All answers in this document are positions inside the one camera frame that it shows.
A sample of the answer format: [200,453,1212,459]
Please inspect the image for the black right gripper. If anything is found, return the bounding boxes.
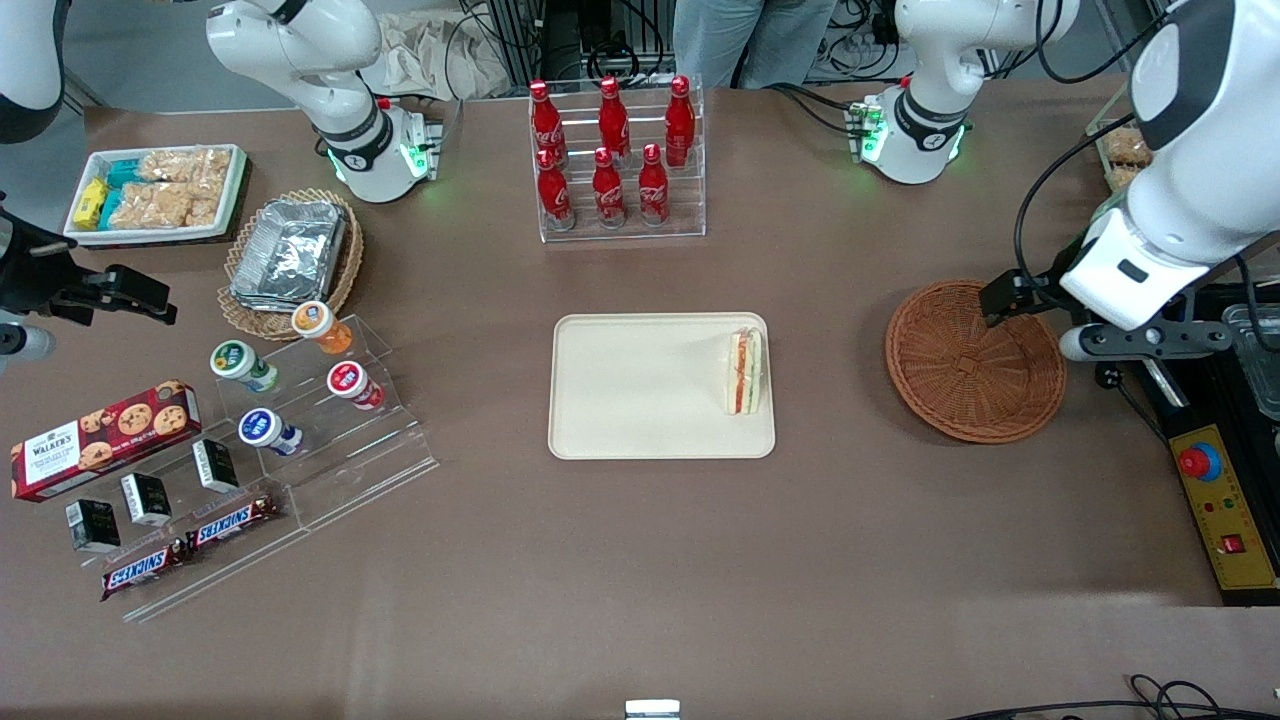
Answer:
[0,198,180,327]

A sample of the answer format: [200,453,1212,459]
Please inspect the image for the small black box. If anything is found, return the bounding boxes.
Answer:
[120,472,173,528]
[192,438,240,494]
[65,498,122,554]

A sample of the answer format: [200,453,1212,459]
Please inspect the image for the blue lid yogurt cup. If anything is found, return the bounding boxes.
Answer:
[237,408,303,457]

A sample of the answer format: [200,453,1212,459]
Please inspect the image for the clear rice cracker packet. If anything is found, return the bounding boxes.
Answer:
[105,180,223,231]
[135,147,233,187]

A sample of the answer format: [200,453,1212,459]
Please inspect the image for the clear acrylic cup stand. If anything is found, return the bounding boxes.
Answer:
[205,314,441,532]

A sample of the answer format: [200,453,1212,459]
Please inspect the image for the black floor cable bundle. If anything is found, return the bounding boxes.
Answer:
[950,675,1280,720]

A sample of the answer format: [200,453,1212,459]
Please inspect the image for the red Walkers cookie box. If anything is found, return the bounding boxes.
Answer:
[10,380,203,503]

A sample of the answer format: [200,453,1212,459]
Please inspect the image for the green lid yogurt cup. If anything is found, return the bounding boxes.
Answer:
[209,340,280,394]

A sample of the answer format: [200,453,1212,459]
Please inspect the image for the person in grey jeans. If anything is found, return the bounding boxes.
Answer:
[672,0,836,91]

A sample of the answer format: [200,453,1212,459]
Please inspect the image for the black arm base cable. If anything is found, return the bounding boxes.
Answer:
[770,82,863,137]

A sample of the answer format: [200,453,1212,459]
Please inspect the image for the beige cloth bag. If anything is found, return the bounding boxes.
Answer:
[360,10,511,101]

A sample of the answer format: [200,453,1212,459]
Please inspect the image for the yellow emergency stop control panel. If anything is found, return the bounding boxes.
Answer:
[1168,424,1280,593]

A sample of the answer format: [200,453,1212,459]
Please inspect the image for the brown round wicker basket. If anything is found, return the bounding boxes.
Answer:
[885,278,1068,445]

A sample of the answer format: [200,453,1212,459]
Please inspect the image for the Snickers chocolate bar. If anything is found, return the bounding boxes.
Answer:
[186,494,282,553]
[100,540,191,602]

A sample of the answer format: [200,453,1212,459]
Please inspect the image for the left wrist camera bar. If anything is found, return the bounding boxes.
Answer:
[1060,318,1233,363]

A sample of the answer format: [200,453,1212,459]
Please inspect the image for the clear acrylic snack stand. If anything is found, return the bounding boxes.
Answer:
[30,430,313,624]

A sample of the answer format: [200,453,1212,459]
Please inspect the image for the clear acrylic bottle rack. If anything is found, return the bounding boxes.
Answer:
[527,73,708,244]

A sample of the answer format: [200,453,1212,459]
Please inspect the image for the black appliance power cable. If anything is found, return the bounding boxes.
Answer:
[1092,360,1173,443]

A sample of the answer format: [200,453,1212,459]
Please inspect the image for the cream rectangular serving tray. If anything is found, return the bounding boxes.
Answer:
[547,312,777,461]

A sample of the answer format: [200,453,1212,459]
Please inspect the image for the white wire snack rack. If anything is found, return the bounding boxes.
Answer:
[1087,100,1153,197]

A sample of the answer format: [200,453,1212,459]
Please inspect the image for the triangular white bread sandwich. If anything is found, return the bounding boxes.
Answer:
[725,328,766,416]

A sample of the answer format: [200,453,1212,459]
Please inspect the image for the orange lid yogurt cup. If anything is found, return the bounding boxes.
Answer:
[291,301,354,356]

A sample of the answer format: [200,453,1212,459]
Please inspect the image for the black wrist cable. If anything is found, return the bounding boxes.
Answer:
[1013,110,1143,291]

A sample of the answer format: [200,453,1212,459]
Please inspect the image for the light tan wicker basket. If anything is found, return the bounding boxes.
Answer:
[217,188,365,343]

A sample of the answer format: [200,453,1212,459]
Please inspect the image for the white rectangular snack tray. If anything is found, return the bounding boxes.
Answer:
[62,143,249,247]

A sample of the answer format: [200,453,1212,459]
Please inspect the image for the red lid yogurt cup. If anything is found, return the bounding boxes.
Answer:
[326,361,385,412]

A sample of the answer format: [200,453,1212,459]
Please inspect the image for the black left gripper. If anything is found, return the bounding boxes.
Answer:
[979,264,1081,324]

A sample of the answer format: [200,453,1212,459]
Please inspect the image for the stacked aluminium foil trays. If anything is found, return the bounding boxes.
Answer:
[230,199,349,311]

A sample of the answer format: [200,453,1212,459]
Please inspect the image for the black countertop appliance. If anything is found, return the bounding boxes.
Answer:
[1120,285,1280,607]

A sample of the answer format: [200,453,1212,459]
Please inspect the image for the red cola bottle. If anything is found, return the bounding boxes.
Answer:
[591,147,628,230]
[535,148,578,232]
[597,76,632,166]
[664,75,697,169]
[637,143,671,228]
[528,79,569,169]

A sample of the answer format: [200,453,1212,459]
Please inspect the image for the yellow snack packet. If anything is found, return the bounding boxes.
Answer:
[73,178,110,230]

